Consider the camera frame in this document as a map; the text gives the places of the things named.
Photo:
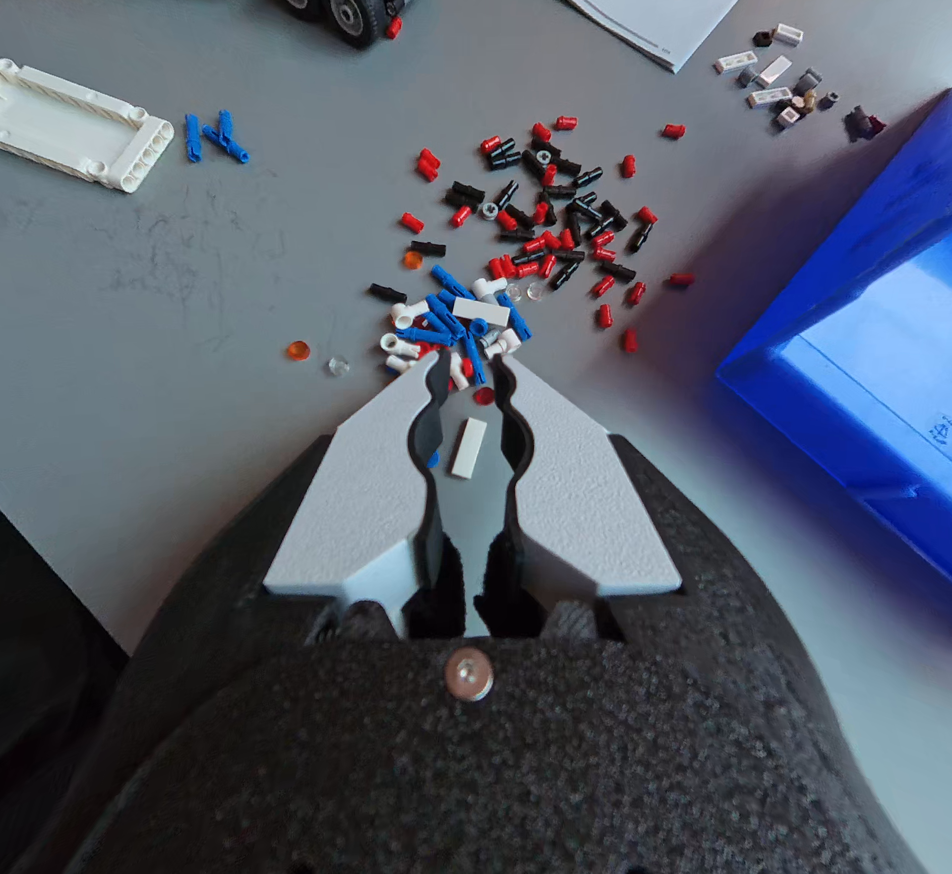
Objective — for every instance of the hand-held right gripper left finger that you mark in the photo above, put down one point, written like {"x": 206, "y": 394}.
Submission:
{"x": 357, "y": 509}

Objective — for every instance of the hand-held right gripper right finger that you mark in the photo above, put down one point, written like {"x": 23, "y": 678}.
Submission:
{"x": 587, "y": 517}

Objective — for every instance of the pile of blue white connectors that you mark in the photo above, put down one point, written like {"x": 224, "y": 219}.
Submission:
{"x": 446, "y": 327}

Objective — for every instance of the white lego panel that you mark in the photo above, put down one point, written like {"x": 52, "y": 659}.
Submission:
{"x": 67, "y": 122}

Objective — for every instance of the white lego tile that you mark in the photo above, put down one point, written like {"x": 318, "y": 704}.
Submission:
{"x": 468, "y": 448}
{"x": 480, "y": 311}

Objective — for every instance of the red round lego stud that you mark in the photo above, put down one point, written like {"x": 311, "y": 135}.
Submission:
{"x": 484, "y": 395}

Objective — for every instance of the orange round lego stud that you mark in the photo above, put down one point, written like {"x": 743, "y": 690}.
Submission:
{"x": 412, "y": 261}
{"x": 298, "y": 351}

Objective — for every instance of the blue lego pin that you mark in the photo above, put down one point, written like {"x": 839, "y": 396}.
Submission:
{"x": 224, "y": 126}
{"x": 193, "y": 137}
{"x": 227, "y": 147}

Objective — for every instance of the pile of red black pins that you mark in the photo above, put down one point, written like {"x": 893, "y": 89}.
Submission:
{"x": 550, "y": 240}

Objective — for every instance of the blue plastic bin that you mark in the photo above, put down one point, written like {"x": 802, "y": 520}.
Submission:
{"x": 855, "y": 293}

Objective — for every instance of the pile of grey white pieces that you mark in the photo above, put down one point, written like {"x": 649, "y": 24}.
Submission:
{"x": 773, "y": 70}

